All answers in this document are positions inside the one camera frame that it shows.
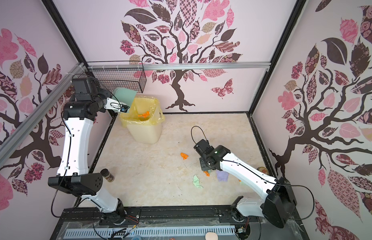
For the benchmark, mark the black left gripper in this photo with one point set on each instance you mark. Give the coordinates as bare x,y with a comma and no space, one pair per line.
105,93

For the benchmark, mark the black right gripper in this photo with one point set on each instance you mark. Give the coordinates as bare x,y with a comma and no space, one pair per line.
203,166

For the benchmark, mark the mint green dustpan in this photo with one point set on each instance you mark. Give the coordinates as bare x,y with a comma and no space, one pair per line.
125,97

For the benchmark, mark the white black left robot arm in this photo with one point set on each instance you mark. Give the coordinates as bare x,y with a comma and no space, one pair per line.
73,175

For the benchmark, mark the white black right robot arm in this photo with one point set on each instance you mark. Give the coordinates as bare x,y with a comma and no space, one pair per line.
276,200

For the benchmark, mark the orange paper strip front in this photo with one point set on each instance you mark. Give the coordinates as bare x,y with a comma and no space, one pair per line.
206,173

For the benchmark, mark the purple paper front cluster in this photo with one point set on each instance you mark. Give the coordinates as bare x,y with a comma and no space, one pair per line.
222,176

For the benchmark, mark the small orange paper scrap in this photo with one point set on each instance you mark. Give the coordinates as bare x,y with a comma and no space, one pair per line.
184,156

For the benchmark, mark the green paper front cluster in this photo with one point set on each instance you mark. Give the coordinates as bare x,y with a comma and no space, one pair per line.
196,182

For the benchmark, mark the orange paper near can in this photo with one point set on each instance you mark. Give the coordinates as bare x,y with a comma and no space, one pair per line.
144,115

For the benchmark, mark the yellow lined trash bin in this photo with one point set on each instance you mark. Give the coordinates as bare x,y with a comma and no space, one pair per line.
144,130

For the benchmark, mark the green beverage can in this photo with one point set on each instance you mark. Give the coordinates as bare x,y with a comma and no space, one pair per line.
263,170

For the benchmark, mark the brown small bottle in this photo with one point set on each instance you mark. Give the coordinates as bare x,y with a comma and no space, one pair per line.
107,175

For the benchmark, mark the pink round disc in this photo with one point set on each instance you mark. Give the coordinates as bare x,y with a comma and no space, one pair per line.
211,236

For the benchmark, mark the black wire basket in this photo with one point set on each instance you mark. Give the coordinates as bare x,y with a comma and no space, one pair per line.
117,74

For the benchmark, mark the aluminium rail bar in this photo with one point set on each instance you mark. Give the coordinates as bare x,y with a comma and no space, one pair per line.
26,127

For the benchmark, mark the white slotted cable duct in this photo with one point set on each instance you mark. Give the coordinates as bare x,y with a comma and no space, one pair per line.
152,232

